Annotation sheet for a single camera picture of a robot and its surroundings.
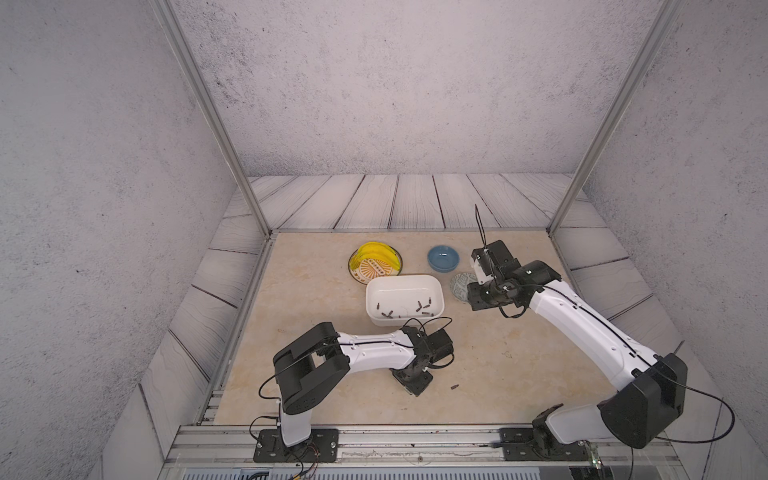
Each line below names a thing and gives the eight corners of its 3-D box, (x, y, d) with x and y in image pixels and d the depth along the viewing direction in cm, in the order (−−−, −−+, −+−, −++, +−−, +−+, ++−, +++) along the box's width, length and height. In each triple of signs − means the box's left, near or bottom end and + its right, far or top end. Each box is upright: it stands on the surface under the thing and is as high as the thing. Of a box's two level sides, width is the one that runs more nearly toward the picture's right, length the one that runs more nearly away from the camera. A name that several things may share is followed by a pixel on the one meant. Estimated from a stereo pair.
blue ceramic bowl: (429, 272, 109) (430, 264, 105) (427, 253, 115) (428, 245, 111) (458, 272, 109) (460, 264, 105) (454, 253, 115) (456, 244, 111)
